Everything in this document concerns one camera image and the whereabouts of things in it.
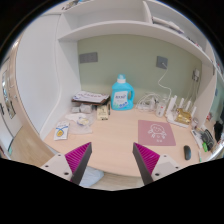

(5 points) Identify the light blue seat cushion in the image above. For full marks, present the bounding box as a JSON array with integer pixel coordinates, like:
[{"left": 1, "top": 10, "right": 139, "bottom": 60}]
[{"left": 80, "top": 167, "right": 104, "bottom": 187}]

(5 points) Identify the white power cable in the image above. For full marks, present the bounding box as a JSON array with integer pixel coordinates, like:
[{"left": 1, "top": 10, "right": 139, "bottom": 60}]
[{"left": 157, "top": 63, "right": 173, "bottom": 101}]

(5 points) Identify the green small object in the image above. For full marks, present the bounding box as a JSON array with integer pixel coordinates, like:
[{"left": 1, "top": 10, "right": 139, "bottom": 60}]
[{"left": 202, "top": 142, "right": 208, "bottom": 152}]

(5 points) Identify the white blue packet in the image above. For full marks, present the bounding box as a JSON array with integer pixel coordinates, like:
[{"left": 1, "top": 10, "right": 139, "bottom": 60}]
[{"left": 54, "top": 121, "right": 69, "bottom": 140}]

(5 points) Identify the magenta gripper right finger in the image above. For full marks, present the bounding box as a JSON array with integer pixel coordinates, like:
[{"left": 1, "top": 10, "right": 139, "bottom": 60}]
[{"left": 133, "top": 143, "right": 181, "bottom": 185}]

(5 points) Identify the small yellow box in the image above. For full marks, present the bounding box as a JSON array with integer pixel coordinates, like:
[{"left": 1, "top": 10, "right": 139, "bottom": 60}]
[{"left": 97, "top": 105, "right": 109, "bottom": 120}]

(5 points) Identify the grey wall socket with plug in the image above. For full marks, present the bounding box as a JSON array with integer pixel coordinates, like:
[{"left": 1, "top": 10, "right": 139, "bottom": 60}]
[{"left": 156, "top": 56, "right": 168, "bottom": 69}]

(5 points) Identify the blue detergent bottle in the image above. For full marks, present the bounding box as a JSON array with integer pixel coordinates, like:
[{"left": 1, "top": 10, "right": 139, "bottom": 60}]
[{"left": 111, "top": 74, "right": 135, "bottom": 111}]

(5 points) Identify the pink mouse pad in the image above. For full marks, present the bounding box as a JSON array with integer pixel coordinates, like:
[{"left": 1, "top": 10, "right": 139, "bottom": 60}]
[{"left": 138, "top": 120, "right": 176, "bottom": 146}]

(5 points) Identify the black device on right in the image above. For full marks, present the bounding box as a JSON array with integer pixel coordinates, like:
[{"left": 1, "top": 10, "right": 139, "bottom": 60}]
[{"left": 201, "top": 129, "right": 215, "bottom": 150}]

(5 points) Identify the clear plastic bag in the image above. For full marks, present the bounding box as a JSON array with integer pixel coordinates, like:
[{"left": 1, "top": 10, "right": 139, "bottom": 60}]
[{"left": 60, "top": 113, "right": 96, "bottom": 135}]

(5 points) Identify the stack of books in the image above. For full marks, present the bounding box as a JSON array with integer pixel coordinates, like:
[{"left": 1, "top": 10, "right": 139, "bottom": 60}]
[{"left": 72, "top": 91, "right": 110, "bottom": 105}]

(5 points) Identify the gold foil package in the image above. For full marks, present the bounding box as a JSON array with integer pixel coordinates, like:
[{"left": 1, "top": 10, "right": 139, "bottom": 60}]
[{"left": 175, "top": 108, "right": 191, "bottom": 125}]

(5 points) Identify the black computer mouse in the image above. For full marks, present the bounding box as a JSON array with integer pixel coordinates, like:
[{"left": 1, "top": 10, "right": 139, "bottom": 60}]
[{"left": 183, "top": 145, "right": 191, "bottom": 160}]

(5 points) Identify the grey wall socket panel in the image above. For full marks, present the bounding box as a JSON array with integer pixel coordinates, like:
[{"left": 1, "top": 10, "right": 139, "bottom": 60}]
[{"left": 79, "top": 52, "right": 98, "bottom": 63}]

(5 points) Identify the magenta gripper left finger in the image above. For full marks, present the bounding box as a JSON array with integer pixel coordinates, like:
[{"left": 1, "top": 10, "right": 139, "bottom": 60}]
[{"left": 41, "top": 143, "right": 92, "bottom": 185}]

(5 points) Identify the white wall shelf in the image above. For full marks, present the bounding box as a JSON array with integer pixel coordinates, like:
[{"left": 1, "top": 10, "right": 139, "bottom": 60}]
[{"left": 58, "top": 0, "right": 215, "bottom": 67}]

